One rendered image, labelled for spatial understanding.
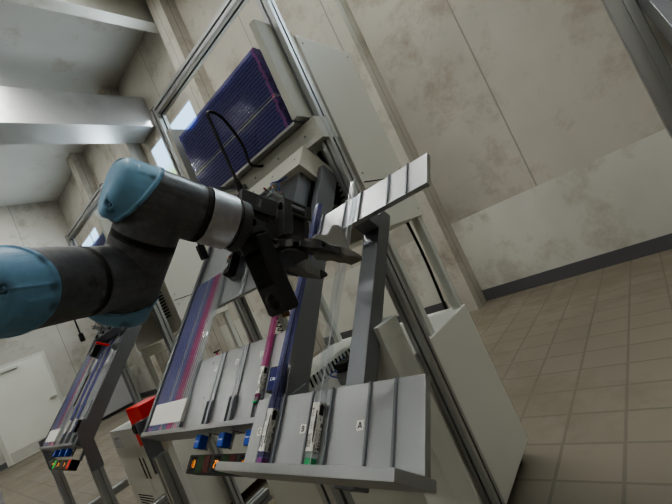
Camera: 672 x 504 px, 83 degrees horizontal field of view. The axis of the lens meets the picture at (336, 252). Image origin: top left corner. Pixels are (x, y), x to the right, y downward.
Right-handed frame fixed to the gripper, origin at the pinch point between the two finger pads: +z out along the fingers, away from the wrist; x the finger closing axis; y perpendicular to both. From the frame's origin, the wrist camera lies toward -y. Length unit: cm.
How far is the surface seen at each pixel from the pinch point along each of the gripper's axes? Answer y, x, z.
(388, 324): -8.9, -2.9, 7.8
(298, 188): 37.9, 28.8, 14.2
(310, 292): 5.7, 24.3, 13.8
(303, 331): -4.0, 24.0, 11.2
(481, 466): -36, 21, 73
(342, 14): 376, 132, 158
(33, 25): 542, 515, -96
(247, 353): -5.7, 43.8, 8.9
